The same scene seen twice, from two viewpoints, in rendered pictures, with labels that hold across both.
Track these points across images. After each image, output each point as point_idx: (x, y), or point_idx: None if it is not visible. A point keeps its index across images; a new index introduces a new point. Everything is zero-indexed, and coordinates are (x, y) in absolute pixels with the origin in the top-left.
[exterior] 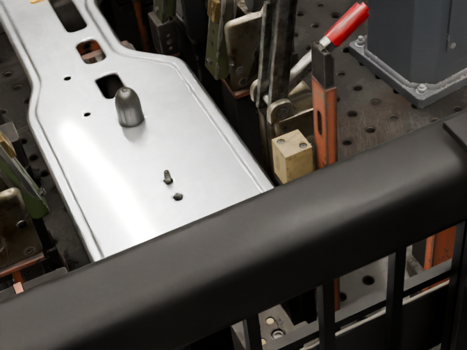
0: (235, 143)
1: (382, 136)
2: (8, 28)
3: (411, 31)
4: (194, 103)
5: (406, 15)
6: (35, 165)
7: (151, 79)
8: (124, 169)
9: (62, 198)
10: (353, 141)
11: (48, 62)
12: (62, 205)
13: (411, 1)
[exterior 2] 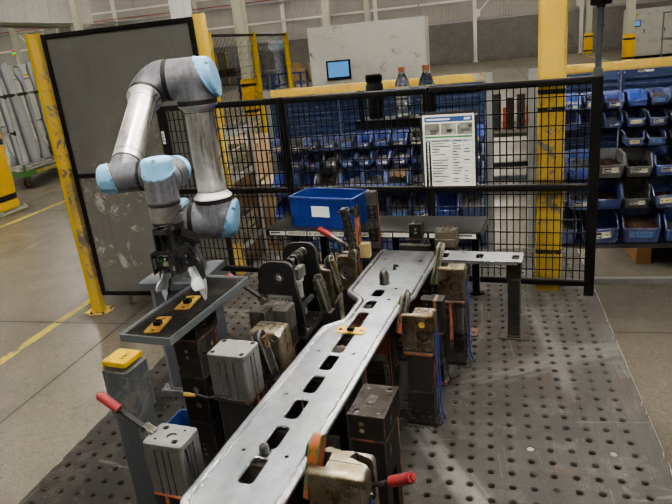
0: (367, 268)
1: None
2: (387, 325)
3: (228, 338)
4: (362, 280)
5: (225, 333)
6: (401, 424)
7: (364, 289)
8: (402, 274)
9: (426, 276)
10: None
11: (388, 306)
12: (406, 402)
13: (225, 323)
